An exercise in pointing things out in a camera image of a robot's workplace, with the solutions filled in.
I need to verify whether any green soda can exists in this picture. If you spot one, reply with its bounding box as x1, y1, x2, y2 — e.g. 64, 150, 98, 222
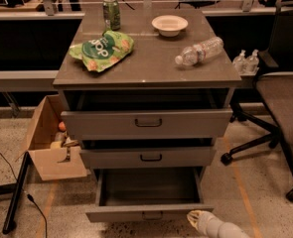
102, 0, 120, 31

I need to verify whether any grey bottom drawer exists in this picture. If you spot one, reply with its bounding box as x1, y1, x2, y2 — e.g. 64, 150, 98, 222
86, 167, 213, 222

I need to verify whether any grey drawer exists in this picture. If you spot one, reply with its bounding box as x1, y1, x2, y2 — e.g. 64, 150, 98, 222
86, 167, 213, 222
80, 138, 216, 169
62, 89, 231, 141

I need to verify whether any grey top drawer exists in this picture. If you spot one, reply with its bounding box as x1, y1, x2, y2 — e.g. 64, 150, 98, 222
62, 89, 231, 141

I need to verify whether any right sanitizer bottle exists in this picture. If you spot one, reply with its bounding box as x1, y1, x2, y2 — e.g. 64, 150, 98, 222
245, 50, 259, 73

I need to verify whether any grey drawer cabinet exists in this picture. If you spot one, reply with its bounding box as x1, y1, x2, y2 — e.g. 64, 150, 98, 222
52, 8, 242, 183

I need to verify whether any white bowl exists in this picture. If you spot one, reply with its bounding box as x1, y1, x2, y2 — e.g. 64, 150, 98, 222
152, 15, 188, 38

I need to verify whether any black metal floor bar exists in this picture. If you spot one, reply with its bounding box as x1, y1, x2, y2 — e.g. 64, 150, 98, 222
2, 152, 31, 235

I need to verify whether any grey middle drawer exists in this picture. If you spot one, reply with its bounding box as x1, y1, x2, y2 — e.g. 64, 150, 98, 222
80, 138, 216, 169

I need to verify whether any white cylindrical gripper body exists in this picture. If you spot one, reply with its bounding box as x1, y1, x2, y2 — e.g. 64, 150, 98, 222
197, 211, 223, 238

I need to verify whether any left sanitizer bottle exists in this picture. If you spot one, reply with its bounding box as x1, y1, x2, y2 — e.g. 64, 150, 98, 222
232, 50, 245, 73

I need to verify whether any sanitizer bottle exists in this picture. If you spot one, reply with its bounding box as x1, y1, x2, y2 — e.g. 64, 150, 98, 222
232, 50, 245, 73
245, 50, 259, 73

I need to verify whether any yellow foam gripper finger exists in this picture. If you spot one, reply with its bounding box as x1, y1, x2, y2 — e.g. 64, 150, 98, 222
187, 210, 204, 230

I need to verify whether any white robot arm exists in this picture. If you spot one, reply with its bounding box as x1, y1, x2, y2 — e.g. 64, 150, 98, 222
187, 210, 250, 238

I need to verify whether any green chip bag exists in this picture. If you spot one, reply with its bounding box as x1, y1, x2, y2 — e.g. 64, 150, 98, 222
69, 31, 134, 72

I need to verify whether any orange ball in box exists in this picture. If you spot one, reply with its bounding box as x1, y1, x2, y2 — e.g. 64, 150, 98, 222
58, 121, 67, 132

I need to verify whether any clear plastic water bottle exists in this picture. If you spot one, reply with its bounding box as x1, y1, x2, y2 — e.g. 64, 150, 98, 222
175, 37, 223, 65

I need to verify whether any black office chair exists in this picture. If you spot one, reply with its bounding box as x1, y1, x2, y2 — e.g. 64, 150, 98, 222
220, 0, 293, 202

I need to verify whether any black floor cable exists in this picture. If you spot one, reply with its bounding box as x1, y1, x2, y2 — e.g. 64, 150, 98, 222
0, 135, 49, 238

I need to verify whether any cardboard box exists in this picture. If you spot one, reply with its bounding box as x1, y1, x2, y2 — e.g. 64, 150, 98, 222
19, 95, 86, 180

